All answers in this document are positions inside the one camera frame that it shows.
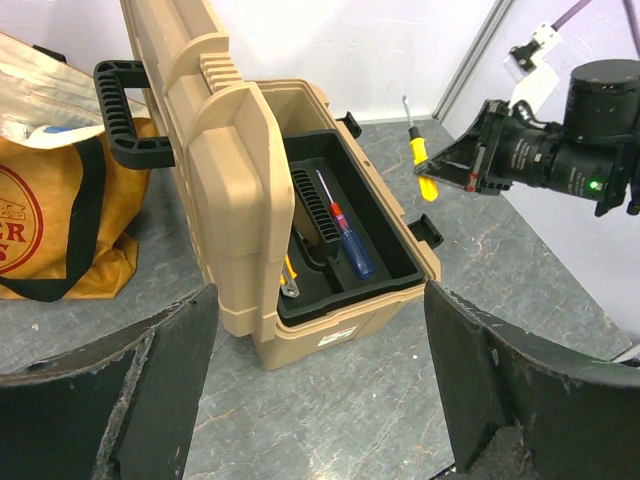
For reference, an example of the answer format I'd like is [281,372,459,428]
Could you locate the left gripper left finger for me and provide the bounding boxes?
[1,283,219,479]

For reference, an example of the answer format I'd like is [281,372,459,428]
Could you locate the black toolbox tray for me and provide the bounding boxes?
[278,130,425,327]

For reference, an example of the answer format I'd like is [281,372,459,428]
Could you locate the yellow handled pliers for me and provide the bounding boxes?
[402,95,439,202]

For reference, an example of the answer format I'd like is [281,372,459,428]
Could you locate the yellow black utility knife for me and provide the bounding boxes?
[280,255,300,298]

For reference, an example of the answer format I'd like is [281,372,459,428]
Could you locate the right aluminium frame rail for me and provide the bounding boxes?
[432,0,516,122]

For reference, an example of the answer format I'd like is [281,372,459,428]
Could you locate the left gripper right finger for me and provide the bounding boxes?
[424,281,639,479]

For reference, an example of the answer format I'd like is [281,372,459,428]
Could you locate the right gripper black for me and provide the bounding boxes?
[414,100,555,195]

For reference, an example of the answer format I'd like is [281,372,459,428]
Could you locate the tan plastic toolbox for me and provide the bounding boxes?
[94,1,441,370]

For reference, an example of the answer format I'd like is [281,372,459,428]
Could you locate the blue red screwdriver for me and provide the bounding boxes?
[316,170,374,279]

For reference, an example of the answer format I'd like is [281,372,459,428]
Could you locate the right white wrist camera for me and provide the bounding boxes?
[503,22,562,114]

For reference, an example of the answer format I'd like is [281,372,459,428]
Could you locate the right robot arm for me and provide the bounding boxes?
[414,59,639,217]

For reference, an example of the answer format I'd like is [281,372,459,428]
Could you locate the orange paper shopping bag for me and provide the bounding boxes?
[1,34,151,302]

